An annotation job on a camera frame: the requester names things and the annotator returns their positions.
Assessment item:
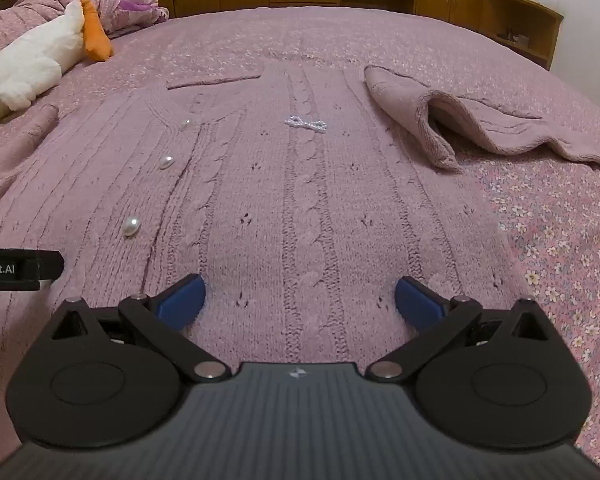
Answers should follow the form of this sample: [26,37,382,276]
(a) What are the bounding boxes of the pink floral bed sheet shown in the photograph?
[0,5,600,472]

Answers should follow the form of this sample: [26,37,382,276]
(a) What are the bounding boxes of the pink floral quilt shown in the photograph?
[0,0,170,61]

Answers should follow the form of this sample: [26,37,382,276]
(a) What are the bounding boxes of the pink cable-knit cardigan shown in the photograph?
[0,60,600,461]

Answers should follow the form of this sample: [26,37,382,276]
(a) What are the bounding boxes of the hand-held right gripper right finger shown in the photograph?
[364,275,552,382]

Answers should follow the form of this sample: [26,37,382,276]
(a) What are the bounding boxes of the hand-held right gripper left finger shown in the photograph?
[52,273,232,382]

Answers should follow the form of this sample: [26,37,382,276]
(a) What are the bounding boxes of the white plush goose toy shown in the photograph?
[0,0,115,131]

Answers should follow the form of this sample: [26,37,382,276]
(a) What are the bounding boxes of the small dark trinkets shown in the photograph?
[497,27,529,46]

